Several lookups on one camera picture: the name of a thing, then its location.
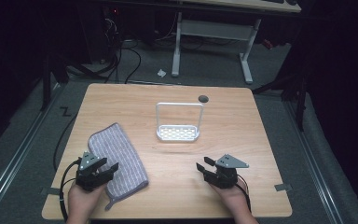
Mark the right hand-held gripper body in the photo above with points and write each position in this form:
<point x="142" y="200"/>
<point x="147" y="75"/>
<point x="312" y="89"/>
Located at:
<point x="225" y="177"/>

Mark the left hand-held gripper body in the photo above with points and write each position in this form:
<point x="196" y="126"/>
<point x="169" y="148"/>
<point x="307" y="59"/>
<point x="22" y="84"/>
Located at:
<point x="88" y="179"/>

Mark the grey striped towel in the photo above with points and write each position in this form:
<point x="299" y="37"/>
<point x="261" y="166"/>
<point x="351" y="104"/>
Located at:
<point x="121" y="152"/>

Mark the person's left hand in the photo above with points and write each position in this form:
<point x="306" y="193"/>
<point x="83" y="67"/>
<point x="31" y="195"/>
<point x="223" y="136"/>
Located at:
<point x="80" y="200"/>

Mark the person's right hand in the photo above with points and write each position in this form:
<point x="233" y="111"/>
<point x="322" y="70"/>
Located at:
<point x="234" y="199"/>

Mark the grey tape strip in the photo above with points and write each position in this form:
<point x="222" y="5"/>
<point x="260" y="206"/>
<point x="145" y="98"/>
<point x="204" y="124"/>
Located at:
<point x="282" y="187"/>
<point x="48" y="190"/>

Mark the black round table grommet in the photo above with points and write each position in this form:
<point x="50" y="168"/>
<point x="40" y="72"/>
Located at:
<point x="203" y="99"/>

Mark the black metal stand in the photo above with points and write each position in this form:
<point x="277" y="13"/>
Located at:
<point x="300" y="102"/>
<point x="46" y="84"/>

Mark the crumpled white paper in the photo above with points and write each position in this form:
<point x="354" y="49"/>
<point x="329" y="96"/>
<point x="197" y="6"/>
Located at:
<point x="161" y="73"/>

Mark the white-legged wooden desk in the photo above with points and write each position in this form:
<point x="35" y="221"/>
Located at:
<point x="214" y="29"/>

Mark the metal floor rail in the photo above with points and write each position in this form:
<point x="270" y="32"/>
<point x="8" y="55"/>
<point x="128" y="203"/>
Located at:
<point x="15" y="155"/>
<point x="315" y="165"/>

